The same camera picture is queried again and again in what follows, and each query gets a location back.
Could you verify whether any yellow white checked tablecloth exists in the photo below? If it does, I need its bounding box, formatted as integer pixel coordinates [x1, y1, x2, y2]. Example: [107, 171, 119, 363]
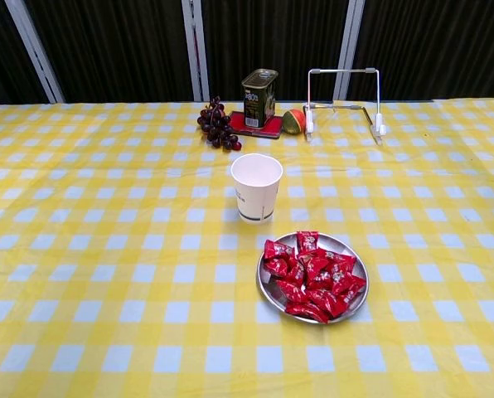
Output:
[0, 97, 494, 398]

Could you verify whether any white paper cup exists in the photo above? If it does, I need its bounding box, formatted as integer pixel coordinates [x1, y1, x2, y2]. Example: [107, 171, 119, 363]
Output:
[230, 153, 284, 226]

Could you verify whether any white wire stand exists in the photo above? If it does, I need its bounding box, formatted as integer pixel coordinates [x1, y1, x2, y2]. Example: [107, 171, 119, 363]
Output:
[303, 67, 387, 145]

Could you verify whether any red rectangular tray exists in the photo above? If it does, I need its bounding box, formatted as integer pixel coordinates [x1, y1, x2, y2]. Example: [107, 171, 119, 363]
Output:
[229, 110, 283, 140]

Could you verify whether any dark purple grape bunch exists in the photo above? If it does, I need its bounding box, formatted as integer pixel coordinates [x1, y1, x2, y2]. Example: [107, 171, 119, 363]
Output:
[196, 95, 243, 151]

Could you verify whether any round metal plate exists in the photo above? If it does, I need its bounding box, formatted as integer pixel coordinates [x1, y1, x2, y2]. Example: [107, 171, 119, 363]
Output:
[256, 231, 371, 325]

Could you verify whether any white metal partition post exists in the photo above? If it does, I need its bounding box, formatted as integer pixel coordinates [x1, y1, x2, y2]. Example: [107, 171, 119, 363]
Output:
[181, 0, 211, 103]
[334, 0, 366, 101]
[4, 0, 65, 104]

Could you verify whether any red candy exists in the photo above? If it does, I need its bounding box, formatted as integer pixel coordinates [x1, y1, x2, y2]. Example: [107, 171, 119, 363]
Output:
[274, 279, 308, 303]
[323, 250, 358, 270]
[286, 263, 307, 287]
[295, 230, 319, 255]
[263, 257, 292, 276]
[329, 267, 356, 294]
[298, 252, 330, 274]
[264, 239, 294, 261]
[344, 275, 367, 306]
[307, 267, 335, 291]
[307, 289, 347, 318]
[284, 301, 330, 324]

